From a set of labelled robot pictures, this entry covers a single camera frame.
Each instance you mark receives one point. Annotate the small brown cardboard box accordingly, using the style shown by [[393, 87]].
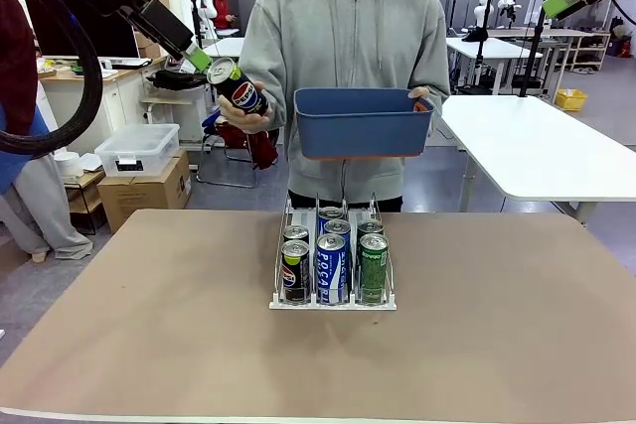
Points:
[[148, 50]]

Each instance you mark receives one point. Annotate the chair with red clothes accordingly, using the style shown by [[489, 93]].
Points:
[[258, 151]]

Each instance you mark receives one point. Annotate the small wooden side table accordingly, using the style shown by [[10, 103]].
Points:
[[84, 195]]

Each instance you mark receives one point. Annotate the small white desk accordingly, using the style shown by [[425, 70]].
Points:
[[226, 46]]

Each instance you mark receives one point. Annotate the person's left forearm grey sleeve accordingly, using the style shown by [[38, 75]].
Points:
[[439, 86]]

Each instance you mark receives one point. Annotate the green soda can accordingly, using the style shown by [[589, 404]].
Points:
[[373, 270], [370, 225]]

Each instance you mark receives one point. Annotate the clear plastic storage box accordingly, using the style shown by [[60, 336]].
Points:
[[136, 146]]

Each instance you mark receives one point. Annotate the yellow plastic crate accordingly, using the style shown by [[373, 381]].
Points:
[[571, 98]]

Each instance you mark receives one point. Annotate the background person in red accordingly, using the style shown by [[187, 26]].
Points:
[[226, 7]]

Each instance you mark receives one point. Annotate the black bag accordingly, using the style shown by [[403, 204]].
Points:
[[171, 79]]

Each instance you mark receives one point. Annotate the person's left hand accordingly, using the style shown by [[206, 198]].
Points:
[[420, 94]]

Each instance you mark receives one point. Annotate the white cabinet with wooden top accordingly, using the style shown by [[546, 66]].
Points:
[[124, 101]]

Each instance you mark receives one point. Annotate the grey hoodie torso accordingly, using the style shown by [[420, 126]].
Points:
[[348, 37]]

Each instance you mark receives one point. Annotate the person's right hand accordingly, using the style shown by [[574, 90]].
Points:
[[246, 122]]

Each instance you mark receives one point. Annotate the white paper roll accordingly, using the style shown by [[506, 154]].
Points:
[[68, 163]]

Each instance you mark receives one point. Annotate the bystander in red blue top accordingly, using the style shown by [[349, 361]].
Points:
[[30, 205]]

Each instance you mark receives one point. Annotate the white background table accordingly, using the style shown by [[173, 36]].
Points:
[[487, 49]]

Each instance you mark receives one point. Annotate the large white table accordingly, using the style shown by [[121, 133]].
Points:
[[526, 146]]

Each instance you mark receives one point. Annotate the black light stand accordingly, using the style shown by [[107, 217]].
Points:
[[479, 22]]

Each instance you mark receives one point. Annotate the black tripod pole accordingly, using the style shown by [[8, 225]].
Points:
[[534, 46]]

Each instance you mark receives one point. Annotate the black Pepsi can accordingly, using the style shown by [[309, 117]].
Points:
[[296, 233], [295, 275], [243, 95]]

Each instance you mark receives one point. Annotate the large brown cardboard box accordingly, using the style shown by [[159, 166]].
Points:
[[144, 195]]

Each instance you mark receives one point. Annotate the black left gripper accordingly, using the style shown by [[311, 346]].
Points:
[[161, 27]]

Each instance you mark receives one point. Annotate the shiny snack packet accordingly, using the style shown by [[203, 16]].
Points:
[[174, 64]]

